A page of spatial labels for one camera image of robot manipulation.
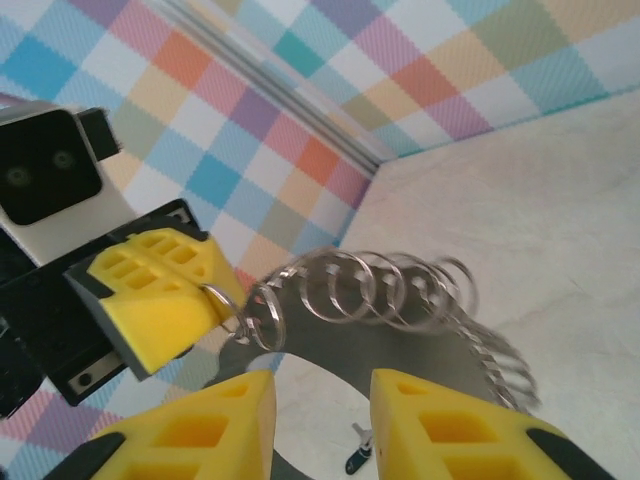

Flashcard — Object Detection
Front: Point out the grey band with key rings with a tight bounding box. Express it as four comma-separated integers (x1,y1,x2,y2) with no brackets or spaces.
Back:
202,249,544,480

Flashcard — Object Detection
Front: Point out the small black clasp piece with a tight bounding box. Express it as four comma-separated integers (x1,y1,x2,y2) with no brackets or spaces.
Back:
342,422,377,477

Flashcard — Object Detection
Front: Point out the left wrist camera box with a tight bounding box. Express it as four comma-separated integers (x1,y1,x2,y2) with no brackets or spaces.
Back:
0,101,127,268

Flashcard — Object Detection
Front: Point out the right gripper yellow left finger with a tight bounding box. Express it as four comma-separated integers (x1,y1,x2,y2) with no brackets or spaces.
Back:
49,369,279,480

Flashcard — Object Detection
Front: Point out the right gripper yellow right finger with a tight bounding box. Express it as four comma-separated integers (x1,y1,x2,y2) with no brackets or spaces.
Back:
368,367,620,480

